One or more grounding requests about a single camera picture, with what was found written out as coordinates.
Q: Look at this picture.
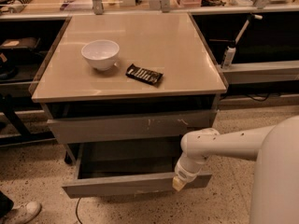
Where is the black snack bar wrapper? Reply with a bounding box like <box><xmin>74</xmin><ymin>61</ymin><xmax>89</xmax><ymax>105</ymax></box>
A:
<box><xmin>125</xmin><ymin>63</ymin><xmax>163</xmax><ymax>85</ymax></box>

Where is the grey top drawer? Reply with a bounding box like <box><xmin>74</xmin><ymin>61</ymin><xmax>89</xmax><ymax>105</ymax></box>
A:
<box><xmin>48</xmin><ymin>110</ymin><xmax>216</xmax><ymax>144</ymax></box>

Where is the black floor cable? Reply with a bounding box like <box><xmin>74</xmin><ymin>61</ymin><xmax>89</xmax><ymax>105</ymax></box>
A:
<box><xmin>74</xmin><ymin>197</ymin><xmax>84</xmax><ymax>224</ymax></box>

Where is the white sneaker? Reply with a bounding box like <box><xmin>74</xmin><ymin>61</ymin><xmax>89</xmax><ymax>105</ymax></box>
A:
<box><xmin>0</xmin><ymin>202</ymin><xmax>42</xmax><ymax>224</ymax></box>

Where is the grey drawer cabinet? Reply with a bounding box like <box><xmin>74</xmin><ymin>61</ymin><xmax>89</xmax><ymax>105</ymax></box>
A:
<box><xmin>28</xmin><ymin>12</ymin><xmax>229</xmax><ymax>165</ymax></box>

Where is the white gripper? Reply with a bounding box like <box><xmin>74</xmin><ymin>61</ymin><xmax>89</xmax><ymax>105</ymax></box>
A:
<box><xmin>172</xmin><ymin>152</ymin><xmax>206</xmax><ymax>191</ymax></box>

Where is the white handled tool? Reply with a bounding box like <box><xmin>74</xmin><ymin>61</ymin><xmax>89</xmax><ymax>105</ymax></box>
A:
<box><xmin>235</xmin><ymin>14</ymin><xmax>263</xmax><ymax>44</ymax></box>

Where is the grey drawer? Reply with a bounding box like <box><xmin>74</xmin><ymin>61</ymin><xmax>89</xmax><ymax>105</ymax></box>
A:
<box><xmin>48</xmin><ymin>110</ymin><xmax>216</xmax><ymax>144</ymax></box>
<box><xmin>61</xmin><ymin>140</ymin><xmax>213</xmax><ymax>200</ymax></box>

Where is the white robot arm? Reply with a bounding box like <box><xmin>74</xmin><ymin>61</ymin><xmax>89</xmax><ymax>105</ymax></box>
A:
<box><xmin>173</xmin><ymin>116</ymin><xmax>299</xmax><ymax>224</ymax></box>

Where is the white ceramic bowl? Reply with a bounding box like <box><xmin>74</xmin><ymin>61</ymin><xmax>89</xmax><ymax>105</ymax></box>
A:
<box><xmin>81</xmin><ymin>40</ymin><xmax>120</xmax><ymax>71</ymax></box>

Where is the dark box on shelf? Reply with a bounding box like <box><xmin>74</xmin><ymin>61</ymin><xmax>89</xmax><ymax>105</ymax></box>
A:
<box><xmin>0</xmin><ymin>37</ymin><xmax>40</xmax><ymax>49</ymax></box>

